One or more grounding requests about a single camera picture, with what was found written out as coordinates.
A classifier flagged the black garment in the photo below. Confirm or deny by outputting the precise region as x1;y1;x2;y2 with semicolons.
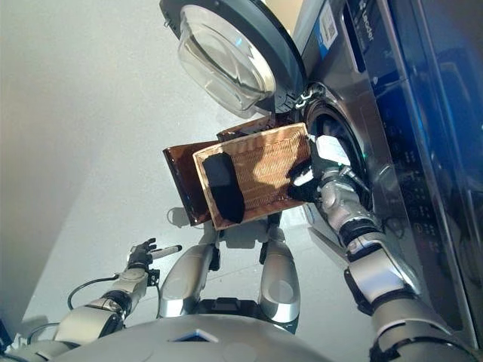
202;152;245;225
286;161;326;204

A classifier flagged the robot right leg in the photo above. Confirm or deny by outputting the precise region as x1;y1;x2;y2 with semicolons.
257;215;302;336

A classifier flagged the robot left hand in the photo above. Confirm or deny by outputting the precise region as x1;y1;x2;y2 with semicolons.
128;237;183;269

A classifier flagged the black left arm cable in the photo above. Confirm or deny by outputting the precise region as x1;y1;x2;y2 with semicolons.
22;277;126;342

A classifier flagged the wicker laundry basket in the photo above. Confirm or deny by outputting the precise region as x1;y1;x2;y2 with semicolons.
192;122;315;231

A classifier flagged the round glass washer door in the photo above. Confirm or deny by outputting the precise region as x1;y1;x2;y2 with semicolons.
158;0;306;118

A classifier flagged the blue energy label sticker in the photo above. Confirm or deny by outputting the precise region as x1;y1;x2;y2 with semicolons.
315;5;339;60

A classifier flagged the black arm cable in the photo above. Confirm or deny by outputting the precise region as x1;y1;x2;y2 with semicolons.
341;167;374;193
22;277;126;342

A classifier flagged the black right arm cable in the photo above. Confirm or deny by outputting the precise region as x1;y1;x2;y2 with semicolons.
341;167;374;193

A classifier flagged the grey front-load washing machine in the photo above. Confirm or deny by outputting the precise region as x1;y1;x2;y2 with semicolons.
271;0;477;340

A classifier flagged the grey robot torso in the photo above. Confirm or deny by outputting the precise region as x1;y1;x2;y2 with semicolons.
48;296;340;362

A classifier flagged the rolled black garment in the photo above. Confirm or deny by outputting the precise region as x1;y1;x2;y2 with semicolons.
202;152;245;225

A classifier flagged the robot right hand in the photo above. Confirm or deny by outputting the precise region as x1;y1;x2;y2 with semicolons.
288;134;350;189

